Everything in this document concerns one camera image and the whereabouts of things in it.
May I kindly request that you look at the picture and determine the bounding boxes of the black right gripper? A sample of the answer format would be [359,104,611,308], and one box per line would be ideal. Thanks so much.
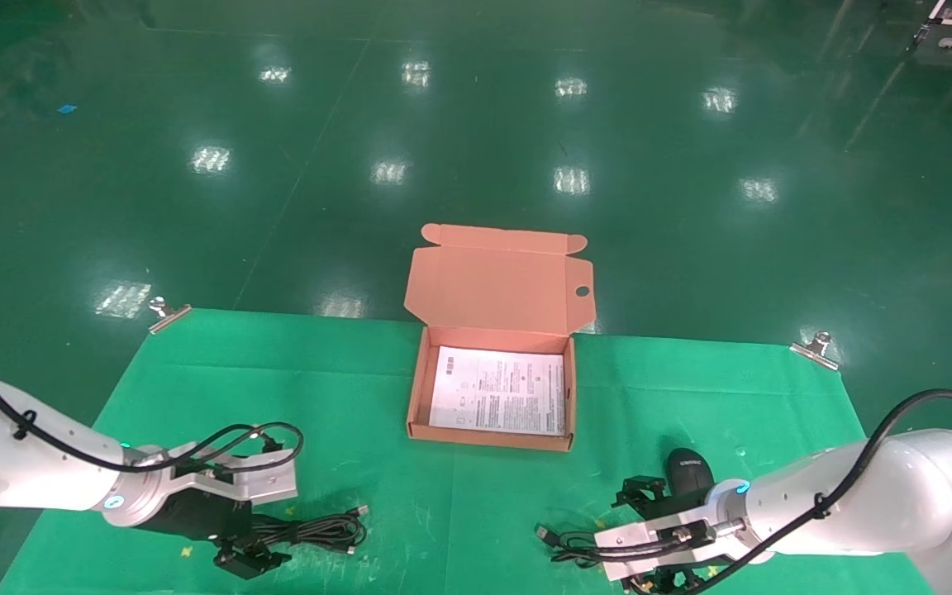
[613,476,743,595]

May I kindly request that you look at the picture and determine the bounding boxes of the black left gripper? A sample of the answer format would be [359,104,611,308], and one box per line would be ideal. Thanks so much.
[144,488,295,581]

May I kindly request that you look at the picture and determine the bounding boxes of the black data cable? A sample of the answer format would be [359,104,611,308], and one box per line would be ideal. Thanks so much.
[251,505,370,557]

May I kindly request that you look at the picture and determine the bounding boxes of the black corded computer mouse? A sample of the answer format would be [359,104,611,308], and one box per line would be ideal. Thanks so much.
[535,447,714,569]

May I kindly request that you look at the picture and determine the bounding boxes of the orange cardboard box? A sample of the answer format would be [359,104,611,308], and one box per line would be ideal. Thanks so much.
[404,222,597,454]

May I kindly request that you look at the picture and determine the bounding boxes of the green table mat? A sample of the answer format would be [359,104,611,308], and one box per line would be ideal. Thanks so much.
[0,307,921,595]

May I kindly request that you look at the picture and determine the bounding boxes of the white printed instruction sheet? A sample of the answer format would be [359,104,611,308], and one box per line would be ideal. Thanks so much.
[428,345,568,437]

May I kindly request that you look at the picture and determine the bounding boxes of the silver binder clip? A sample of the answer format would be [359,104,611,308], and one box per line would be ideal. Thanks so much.
[789,331,841,372]
[148,296,193,335]

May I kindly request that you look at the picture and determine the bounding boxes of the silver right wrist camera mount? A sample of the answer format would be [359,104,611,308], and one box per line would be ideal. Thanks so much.
[593,516,715,581]

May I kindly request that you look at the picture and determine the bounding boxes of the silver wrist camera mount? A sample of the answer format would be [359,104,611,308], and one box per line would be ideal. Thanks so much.
[164,437,300,507]
[593,516,715,581]

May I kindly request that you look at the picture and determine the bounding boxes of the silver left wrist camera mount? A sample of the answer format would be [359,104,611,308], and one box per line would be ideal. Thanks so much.
[164,437,300,507]

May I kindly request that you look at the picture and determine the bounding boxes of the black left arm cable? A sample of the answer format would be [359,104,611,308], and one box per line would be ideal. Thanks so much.
[0,338,306,478]

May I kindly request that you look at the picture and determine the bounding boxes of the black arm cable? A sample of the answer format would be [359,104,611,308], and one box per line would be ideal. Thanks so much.
[608,388,952,595]
[0,338,306,478]

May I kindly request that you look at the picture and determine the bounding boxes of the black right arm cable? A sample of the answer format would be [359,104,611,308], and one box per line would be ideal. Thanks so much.
[608,388,952,595]

